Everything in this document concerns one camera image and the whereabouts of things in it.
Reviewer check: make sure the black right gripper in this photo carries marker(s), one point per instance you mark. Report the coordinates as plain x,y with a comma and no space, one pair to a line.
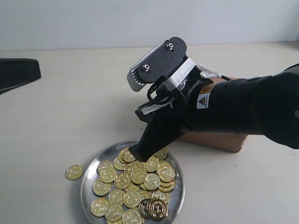
164,113

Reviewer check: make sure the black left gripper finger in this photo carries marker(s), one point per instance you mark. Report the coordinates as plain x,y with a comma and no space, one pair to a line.
17,72

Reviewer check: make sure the gold coin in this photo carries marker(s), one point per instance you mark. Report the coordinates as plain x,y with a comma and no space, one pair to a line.
104,165
157,208
74,172
98,207
101,188
166,172
152,181

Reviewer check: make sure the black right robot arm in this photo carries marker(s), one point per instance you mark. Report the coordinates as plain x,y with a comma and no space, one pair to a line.
267,106

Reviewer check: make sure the brown cardboard slot box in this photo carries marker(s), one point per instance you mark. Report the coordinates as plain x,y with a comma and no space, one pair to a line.
217,142

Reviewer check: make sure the gold coin far edge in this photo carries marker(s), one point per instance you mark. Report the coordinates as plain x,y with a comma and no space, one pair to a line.
161,154

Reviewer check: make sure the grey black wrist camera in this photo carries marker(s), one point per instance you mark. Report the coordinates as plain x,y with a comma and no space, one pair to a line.
162,61

